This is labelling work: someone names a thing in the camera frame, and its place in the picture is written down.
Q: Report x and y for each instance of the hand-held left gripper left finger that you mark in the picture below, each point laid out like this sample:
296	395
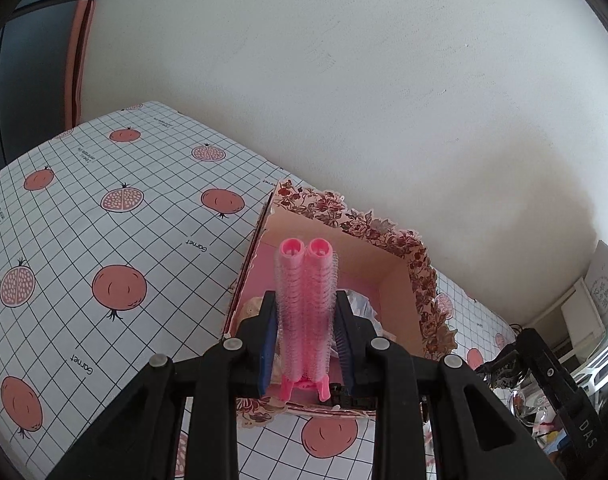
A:
266	355

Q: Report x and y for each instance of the desktop with checked pomegranate cloth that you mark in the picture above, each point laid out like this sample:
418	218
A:
159	210

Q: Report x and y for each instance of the clear glass mug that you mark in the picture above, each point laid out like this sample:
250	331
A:
531	405

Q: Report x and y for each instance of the beige mesh loofah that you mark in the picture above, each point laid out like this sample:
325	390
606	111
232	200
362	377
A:
251	307

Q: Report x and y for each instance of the pink double hair roller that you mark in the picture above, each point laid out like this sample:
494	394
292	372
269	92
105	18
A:
306	310

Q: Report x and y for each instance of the pink board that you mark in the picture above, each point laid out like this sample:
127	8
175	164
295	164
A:
76	60

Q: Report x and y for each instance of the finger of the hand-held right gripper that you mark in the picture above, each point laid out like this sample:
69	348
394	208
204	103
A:
546	365

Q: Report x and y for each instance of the floral paper box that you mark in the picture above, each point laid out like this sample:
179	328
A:
383	270

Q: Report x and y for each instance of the white shelf unit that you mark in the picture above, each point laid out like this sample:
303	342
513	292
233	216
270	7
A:
593	300

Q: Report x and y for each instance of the black green hair accessory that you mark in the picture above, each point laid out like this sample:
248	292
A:
503	362

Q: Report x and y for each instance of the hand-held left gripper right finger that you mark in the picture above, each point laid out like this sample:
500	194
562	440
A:
345	350

